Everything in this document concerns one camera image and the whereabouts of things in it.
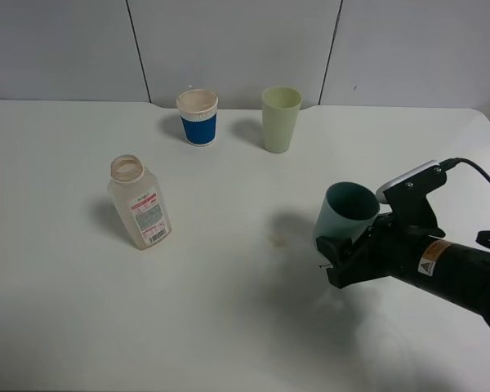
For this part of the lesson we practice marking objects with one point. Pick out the pale green plastic cup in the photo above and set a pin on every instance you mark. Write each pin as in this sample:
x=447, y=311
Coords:
x=280, y=109

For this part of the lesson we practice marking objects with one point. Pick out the teal plastic cup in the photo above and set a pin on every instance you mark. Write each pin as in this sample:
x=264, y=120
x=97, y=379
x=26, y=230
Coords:
x=348, y=210

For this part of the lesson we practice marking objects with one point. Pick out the blue sleeved paper cup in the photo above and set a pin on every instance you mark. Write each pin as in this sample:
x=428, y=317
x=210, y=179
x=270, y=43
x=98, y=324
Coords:
x=198, y=113

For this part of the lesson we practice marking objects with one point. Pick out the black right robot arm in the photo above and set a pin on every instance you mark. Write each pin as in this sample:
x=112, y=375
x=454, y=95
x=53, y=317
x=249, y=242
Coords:
x=451, y=271

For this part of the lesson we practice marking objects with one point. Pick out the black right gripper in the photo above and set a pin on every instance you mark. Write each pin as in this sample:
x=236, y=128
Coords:
x=384, y=249

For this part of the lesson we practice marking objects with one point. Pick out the clear plastic drink bottle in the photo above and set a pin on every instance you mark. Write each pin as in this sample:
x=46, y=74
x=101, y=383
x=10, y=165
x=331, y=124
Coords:
x=139, y=202

